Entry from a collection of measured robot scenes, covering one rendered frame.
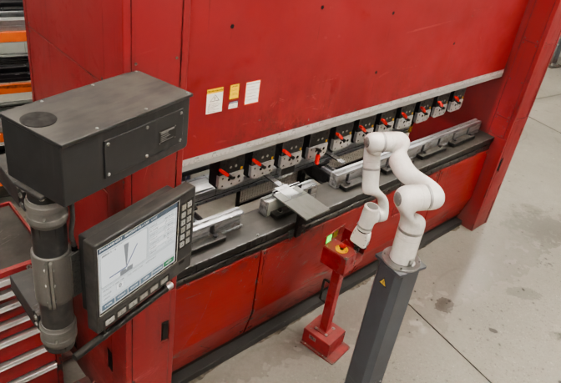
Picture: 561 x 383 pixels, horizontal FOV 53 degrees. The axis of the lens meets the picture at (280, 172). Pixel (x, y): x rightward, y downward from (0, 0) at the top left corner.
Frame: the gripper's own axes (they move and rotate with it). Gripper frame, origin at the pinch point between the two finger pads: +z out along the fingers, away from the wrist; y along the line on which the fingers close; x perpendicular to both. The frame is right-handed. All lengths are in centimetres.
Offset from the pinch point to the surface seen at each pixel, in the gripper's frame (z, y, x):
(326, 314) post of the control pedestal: 48.9, 0.0, -7.9
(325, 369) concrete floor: 74, 16, -20
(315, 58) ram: -98, -49, -14
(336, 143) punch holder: -44, -39, 14
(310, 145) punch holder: -48, -43, -7
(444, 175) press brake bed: 5, -6, 132
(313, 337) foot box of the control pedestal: 65, -1, -14
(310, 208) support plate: -23.1, -24.6, -19.9
